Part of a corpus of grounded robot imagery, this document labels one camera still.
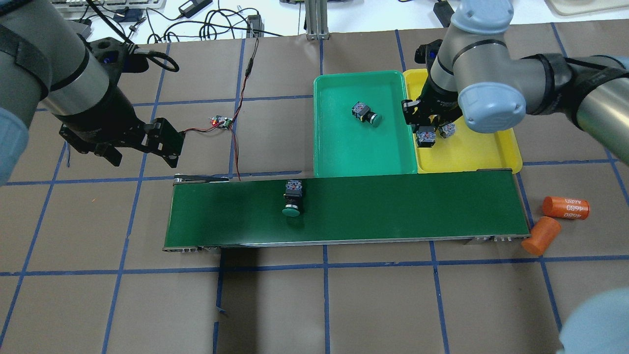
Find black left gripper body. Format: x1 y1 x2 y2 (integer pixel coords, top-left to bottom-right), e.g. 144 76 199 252
59 88 145 154

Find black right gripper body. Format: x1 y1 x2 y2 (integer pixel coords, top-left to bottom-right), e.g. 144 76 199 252
418 81 463 123

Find green push button switch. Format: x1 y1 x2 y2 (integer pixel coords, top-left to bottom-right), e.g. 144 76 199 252
282 179 303 217
352 101 382 127

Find orange cylinder marked 4680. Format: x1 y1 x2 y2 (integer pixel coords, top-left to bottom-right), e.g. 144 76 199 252
542 196 590 220

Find plain orange cylinder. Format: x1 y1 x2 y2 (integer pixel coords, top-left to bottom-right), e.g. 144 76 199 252
521 216 562 256

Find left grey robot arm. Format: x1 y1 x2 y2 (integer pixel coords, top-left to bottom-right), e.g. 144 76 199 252
0 0 184 184

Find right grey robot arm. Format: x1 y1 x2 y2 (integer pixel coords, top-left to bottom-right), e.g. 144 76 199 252
401 0 629 163

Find yellow plastic tray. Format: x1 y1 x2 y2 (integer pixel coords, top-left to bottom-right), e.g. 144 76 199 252
403 67 523 175

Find green plastic tray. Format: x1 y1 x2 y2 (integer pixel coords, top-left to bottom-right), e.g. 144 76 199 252
313 70 418 177

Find green conveyor belt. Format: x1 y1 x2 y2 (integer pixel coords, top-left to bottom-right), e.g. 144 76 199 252
163 170 530 252

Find black power adapter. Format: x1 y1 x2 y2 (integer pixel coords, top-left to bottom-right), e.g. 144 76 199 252
432 0 455 28

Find beige serving tray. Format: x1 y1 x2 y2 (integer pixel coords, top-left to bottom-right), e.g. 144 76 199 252
546 0 629 16

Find red black power cable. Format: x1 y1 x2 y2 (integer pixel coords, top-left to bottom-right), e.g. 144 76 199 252
177 37 261 181

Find aluminium frame post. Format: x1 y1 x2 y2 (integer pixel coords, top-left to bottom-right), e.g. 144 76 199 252
304 0 330 42

